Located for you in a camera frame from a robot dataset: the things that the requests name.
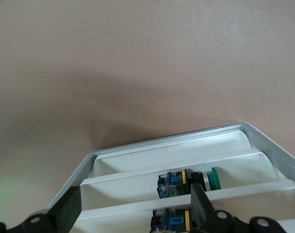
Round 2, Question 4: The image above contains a white drawer cabinet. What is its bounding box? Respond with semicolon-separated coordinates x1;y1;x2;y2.
46;122;295;233

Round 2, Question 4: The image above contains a green push button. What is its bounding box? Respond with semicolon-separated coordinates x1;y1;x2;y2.
156;166;222;199

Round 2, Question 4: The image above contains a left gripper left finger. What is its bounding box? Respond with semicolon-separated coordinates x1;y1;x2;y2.
20;186;83;233

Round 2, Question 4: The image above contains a blue yellow switch component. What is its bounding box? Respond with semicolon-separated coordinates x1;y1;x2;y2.
151;208;194;233

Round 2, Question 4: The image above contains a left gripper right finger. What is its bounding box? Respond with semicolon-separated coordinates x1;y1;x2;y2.
190;183;238;233

